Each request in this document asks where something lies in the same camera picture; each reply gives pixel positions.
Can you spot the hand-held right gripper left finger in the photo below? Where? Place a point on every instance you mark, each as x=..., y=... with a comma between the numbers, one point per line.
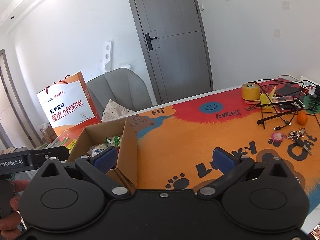
x=107, y=158

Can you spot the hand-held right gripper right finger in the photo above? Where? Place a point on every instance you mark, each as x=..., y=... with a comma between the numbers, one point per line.
x=224, y=158

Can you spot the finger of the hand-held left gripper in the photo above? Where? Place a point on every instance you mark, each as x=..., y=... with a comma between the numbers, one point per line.
x=58, y=152

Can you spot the green white cow packet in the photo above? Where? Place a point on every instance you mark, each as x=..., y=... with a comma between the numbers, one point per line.
x=116, y=140

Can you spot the brown cardboard box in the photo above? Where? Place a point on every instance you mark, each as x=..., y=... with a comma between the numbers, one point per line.
x=128, y=150

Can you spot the person's left hand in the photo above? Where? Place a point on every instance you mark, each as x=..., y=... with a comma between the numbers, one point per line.
x=10, y=221

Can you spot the clear container green label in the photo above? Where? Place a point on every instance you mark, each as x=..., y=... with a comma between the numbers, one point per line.
x=66, y=140

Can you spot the colourful cat print mat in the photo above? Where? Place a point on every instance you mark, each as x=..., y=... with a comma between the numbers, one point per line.
x=187, y=142

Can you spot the white dotted cushion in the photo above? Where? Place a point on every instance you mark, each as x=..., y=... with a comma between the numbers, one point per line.
x=113, y=111

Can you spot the orange white paper bag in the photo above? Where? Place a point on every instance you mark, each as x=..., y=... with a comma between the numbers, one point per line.
x=67, y=105

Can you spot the yellow tape roll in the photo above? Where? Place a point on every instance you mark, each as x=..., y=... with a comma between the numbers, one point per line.
x=250, y=91

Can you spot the grey chair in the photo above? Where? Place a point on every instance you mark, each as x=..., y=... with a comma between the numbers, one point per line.
x=120, y=87

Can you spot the bunch of keys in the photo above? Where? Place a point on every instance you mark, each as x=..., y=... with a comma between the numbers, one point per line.
x=298, y=140

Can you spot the orange tangerine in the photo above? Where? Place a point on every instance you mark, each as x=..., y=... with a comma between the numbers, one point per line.
x=302, y=118

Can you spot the black red notebook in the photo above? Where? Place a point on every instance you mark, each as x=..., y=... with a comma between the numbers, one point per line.
x=287, y=90

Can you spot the white foam piece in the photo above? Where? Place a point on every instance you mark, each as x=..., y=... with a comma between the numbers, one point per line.
x=108, y=50

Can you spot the white power strip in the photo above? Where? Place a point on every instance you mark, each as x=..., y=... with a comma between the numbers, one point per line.
x=306, y=80

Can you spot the grey door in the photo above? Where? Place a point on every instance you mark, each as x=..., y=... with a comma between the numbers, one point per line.
x=175, y=55

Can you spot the black charger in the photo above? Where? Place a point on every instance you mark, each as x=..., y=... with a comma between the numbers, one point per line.
x=317, y=90

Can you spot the clear wall hook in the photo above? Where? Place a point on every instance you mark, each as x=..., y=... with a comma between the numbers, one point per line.
x=276, y=32
x=285, y=5

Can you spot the small white door switch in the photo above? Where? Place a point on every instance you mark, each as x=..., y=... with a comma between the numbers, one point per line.
x=202, y=6

